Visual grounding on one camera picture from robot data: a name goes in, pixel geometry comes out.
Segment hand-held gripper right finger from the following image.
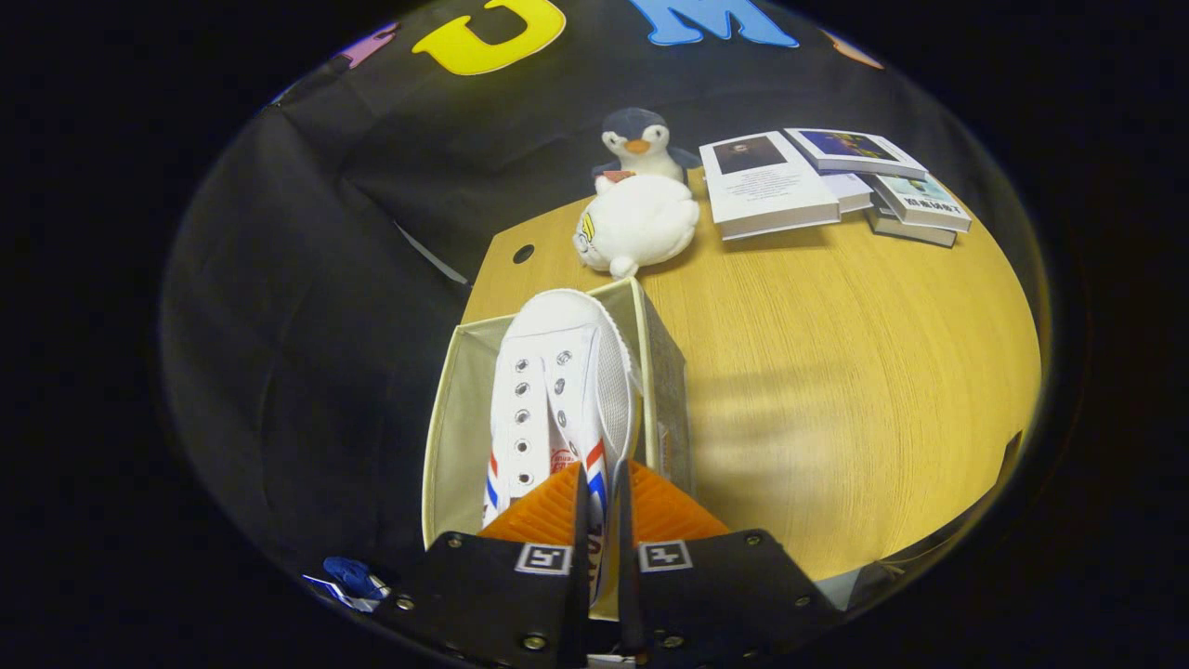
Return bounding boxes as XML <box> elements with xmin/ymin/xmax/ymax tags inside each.
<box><xmin>618</xmin><ymin>460</ymin><xmax>842</xmax><ymax>669</ymax></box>

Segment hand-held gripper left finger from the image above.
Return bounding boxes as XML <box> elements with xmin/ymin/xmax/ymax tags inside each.
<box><xmin>395</xmin><ymin>462</ymin><xmax>591</xmax><ymax>669</ymax></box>

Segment grey fabric storage box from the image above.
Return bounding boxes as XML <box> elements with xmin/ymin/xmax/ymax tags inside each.
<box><xmin>423</xmin><ymin>277</ymin><xmax>693</xmax><ymax>622</ymax></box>

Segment white striped canvas shoe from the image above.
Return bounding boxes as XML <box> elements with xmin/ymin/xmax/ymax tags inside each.
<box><xmin>483</xmin><ymin>289</ymin><xmax>644</xmax><ymax>607</ymax></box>

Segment blue and white object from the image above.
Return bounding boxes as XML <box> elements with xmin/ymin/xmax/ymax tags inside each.
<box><xmin>305</xmin><ymin>556</ymin><xmax>391</xmax><ymax>612</ymax></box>

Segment white round plush toy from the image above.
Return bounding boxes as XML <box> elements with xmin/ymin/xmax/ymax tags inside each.
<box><xmin>573</xmin><ymin>174</ymin><xmax>700</xmax><ymax>280</ymax></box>

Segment thick white book dark picture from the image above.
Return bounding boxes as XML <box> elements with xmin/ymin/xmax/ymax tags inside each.
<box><xmin>699</xmin><ymin>131</ymin><xmax>842</xmax><ymax>242</ymax></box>

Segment dark grey book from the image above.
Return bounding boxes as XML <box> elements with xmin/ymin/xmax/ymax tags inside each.
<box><xmin>866</xmin><ymin>206</ymin><xmax>958</xmax><ymax>248</ymax></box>

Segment plain white book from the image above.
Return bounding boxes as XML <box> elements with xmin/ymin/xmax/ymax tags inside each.
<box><xmin>822</xmin><ymin>172</ymin><xmax>874</xmax><ymax>215</ymax></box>

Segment book with teal cover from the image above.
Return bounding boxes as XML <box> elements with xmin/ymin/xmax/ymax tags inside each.
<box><xmin>873</xmin><ymin>172</ymin><xmax>973</xmax><ymax>233</ymax></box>

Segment white book blue picture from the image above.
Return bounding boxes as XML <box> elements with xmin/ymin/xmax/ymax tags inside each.
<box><xmin>785</xmin><ymin>127</ymin><xmax>928</xmax><ymax>180</ymax></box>

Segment grey penguin plush toy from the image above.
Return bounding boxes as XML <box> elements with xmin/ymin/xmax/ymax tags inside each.
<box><xmin>592</xmin><ymin>108</ymin><xmax>702</xmax><ymax>193</ymax></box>

